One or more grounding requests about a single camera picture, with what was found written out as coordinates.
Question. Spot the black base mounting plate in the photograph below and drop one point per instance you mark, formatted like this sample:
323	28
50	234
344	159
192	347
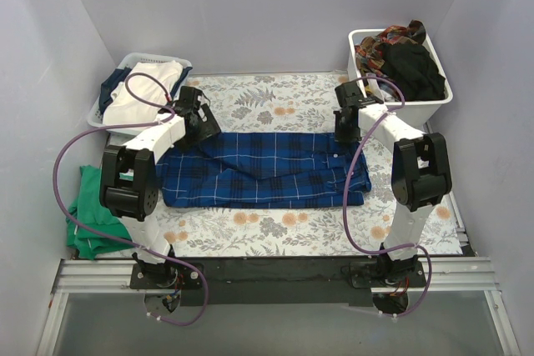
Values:
273	280

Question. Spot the blue plaid long sleeve shirt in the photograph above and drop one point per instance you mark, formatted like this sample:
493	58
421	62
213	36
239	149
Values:
264	170

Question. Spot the floral patterned table mat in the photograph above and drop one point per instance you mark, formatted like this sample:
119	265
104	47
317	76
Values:
285	103

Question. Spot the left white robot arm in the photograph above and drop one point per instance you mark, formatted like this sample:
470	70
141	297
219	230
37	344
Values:
129	188

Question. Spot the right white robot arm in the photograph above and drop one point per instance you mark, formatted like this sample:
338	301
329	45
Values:
420	178

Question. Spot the white crumpled garment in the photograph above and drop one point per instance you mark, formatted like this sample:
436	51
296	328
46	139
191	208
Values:
380	89

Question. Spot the black crumpled shirt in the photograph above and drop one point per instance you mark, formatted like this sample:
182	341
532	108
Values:
411	68

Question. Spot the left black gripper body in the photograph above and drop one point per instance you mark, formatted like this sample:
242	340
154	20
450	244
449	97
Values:
204	123

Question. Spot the brown plaid crumpled shirt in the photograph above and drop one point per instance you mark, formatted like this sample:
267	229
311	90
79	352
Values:
369	54

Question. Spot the folded green shirt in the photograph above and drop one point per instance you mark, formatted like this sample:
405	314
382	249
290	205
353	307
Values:
87	209

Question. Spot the folded white shirt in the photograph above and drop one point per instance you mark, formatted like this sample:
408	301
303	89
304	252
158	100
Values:
149	81

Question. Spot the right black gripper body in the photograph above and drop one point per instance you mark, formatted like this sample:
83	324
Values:
345	123

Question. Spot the white plastic bin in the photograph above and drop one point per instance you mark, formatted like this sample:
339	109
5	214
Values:
415	114

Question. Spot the folded navy shirt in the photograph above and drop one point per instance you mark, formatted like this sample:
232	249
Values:
118	76

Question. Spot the aluminium rail frame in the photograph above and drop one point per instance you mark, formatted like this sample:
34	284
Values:
460	311

